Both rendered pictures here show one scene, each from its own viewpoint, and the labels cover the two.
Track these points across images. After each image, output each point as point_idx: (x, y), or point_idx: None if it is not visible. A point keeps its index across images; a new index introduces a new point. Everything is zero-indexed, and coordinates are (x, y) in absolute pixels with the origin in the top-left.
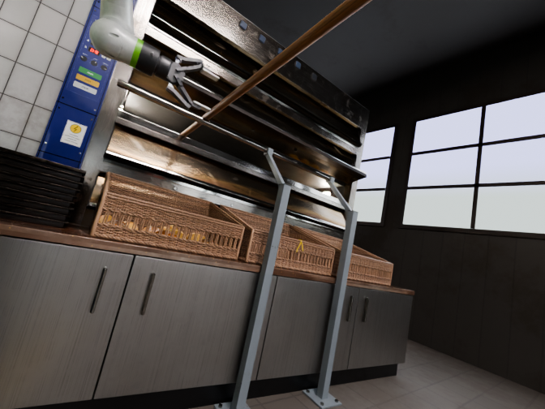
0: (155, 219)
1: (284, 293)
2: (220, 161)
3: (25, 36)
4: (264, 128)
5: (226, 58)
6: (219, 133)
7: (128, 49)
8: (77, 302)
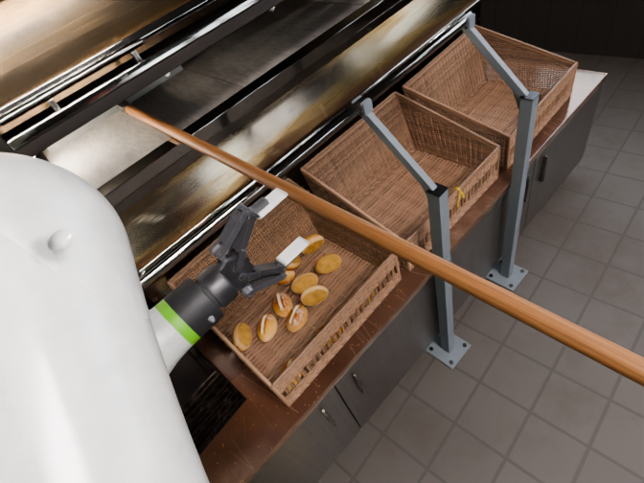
0: (320, 347)
1: (458, 257)
2: (255, 113)
3: None
4: None
5: None
6: None
7: (185, 352)
8: (321, 430)
